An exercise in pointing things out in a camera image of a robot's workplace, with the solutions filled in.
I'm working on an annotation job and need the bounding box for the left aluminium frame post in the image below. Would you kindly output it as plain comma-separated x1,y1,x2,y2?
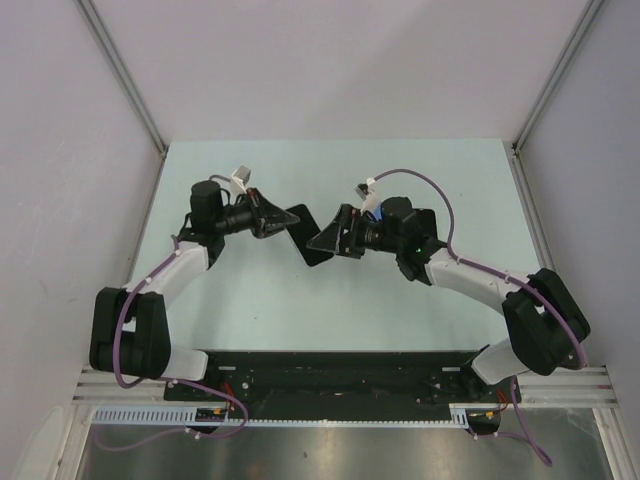
73,0,168,159

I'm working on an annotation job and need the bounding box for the white slotted cable duct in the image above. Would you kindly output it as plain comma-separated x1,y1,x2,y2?
92,405,469,429

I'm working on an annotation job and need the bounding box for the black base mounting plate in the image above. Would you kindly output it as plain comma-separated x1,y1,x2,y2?
162,349,524,421

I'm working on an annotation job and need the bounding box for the purple cable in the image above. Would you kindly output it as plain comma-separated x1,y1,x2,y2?
372,168,589,466
94,173,251,451

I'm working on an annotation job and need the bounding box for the aluminium frame post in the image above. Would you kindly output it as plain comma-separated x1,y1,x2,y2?
511,0,608,152
73,0,168,159

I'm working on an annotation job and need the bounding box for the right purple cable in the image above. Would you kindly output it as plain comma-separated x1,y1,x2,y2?
372,168,589,466

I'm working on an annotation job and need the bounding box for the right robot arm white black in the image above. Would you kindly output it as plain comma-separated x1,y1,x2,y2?
307,197,590,401

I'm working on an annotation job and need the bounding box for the right aluminium frame post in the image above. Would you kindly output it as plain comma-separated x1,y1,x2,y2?
511,0,608,152

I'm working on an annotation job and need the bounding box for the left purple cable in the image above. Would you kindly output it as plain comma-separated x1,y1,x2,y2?
94,173,251,451

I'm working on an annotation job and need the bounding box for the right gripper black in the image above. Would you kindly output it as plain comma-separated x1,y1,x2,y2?
307,205,401,261

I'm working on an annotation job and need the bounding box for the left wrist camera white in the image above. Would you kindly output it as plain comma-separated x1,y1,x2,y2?
229,165,251,196

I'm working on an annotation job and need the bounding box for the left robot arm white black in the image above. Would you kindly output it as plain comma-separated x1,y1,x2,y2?
89,180,300,400

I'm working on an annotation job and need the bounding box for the aluminium rail front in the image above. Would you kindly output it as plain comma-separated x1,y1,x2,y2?
72,368,165,405

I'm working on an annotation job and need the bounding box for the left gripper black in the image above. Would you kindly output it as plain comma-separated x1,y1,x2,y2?
214,188,298,240

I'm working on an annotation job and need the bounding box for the black phone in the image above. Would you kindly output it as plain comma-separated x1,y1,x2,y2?
286,204,333,268

